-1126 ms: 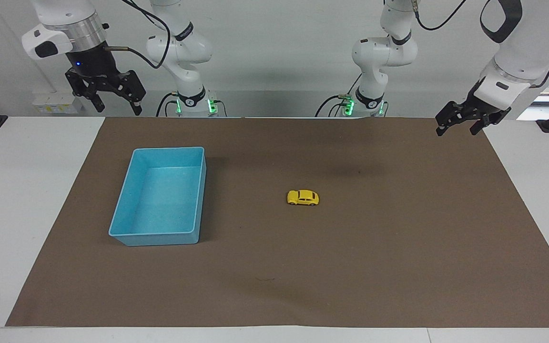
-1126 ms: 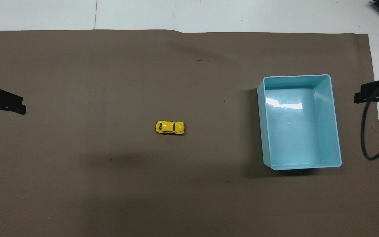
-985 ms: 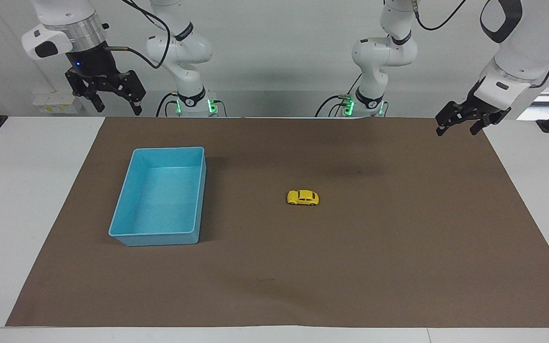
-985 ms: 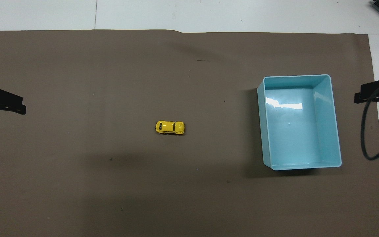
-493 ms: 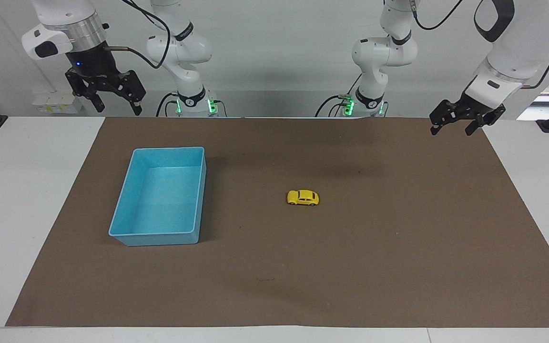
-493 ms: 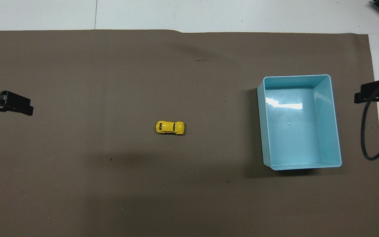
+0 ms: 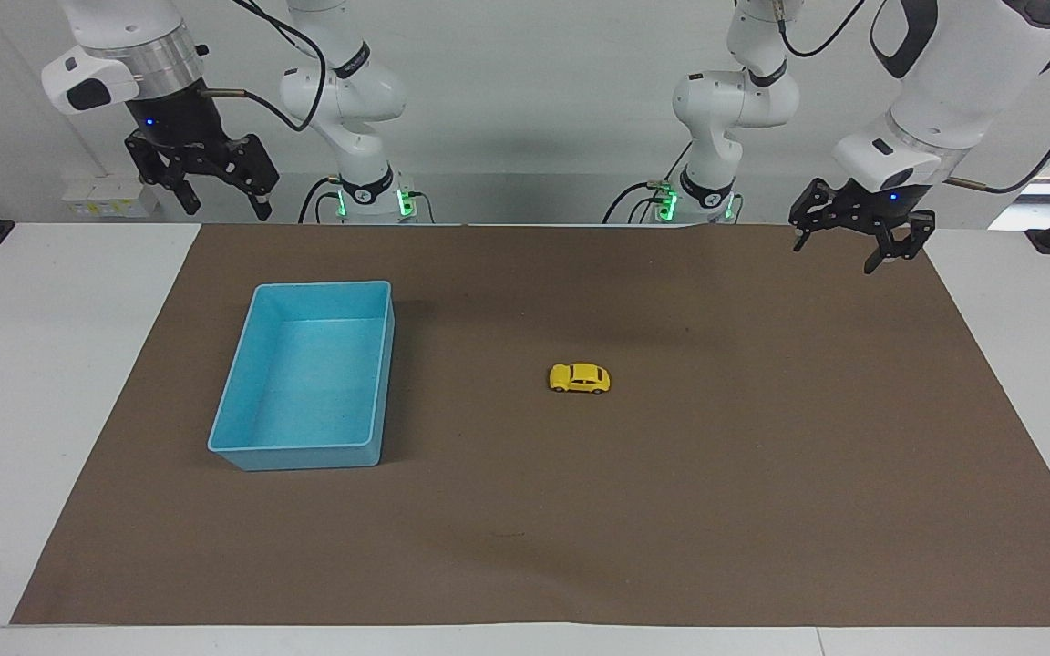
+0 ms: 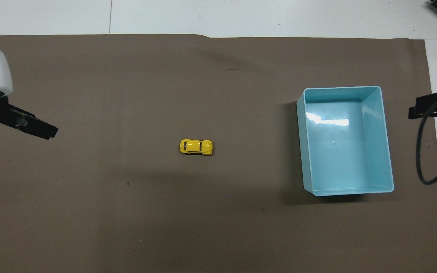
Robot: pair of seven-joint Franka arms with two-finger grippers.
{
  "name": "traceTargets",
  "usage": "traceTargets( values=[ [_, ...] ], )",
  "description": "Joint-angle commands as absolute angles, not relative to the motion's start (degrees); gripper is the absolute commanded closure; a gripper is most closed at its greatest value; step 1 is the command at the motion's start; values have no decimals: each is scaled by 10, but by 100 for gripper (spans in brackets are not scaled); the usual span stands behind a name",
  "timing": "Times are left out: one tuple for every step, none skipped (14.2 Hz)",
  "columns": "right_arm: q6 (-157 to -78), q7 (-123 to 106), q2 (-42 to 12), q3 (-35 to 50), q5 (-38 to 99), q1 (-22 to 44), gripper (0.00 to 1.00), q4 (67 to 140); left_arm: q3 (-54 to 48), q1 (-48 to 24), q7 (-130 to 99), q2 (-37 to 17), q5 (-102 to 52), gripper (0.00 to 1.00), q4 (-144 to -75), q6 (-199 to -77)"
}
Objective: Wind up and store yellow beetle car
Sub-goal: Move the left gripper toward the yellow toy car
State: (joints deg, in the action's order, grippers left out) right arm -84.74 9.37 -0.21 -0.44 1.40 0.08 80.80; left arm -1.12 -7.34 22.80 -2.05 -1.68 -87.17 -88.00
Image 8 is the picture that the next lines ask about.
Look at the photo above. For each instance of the yellow toy beetle car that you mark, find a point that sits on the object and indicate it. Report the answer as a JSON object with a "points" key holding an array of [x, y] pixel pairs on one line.
{"points": [[196, 147]]}

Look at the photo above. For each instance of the light blue plastic bin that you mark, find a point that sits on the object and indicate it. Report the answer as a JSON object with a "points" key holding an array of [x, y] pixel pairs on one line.
{"points": [[345, 148]]}

